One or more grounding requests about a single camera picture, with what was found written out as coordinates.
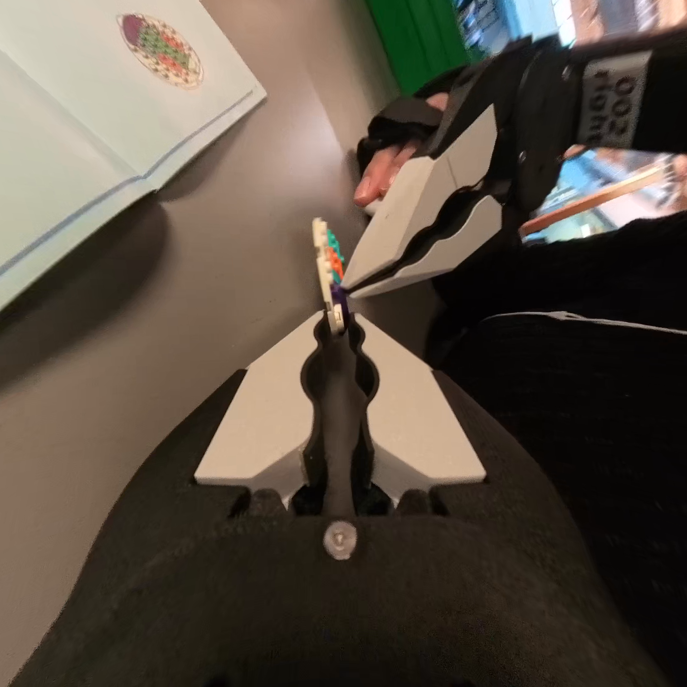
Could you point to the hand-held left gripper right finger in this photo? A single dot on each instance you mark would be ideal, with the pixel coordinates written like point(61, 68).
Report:
point(424, 429)

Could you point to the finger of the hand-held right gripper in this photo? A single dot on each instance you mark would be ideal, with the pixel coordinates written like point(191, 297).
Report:
point(467, 241)
point(418, 204)

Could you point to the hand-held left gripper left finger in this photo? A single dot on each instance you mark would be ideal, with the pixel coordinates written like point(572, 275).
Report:
point(257, 429)

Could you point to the round white lego plate build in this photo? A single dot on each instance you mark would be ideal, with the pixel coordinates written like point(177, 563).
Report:
point(325, 268)

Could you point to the person's right hand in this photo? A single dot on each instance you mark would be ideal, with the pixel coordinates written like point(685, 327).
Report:
point(384, 172)

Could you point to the green plastic bin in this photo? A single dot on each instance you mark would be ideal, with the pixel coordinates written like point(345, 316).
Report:
point(418, 43)

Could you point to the person's black sweater torso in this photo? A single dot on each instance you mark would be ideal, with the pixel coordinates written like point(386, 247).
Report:
point(563, 429)

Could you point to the open light blue instruction booklet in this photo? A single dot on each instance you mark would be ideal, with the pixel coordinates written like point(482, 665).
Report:
point(107, 107)

